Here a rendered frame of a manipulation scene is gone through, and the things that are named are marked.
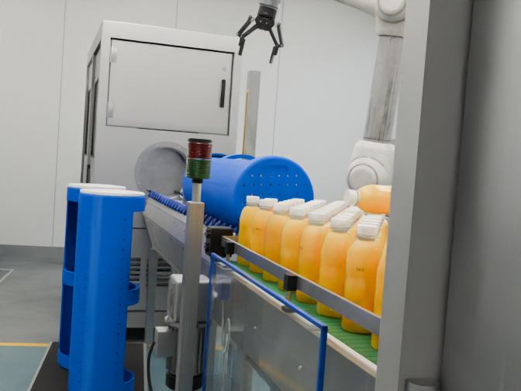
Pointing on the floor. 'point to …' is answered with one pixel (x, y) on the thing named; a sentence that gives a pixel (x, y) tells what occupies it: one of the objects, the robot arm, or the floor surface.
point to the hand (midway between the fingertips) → (255, 57)
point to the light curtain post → (251, 112)
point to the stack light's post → (189, 295)
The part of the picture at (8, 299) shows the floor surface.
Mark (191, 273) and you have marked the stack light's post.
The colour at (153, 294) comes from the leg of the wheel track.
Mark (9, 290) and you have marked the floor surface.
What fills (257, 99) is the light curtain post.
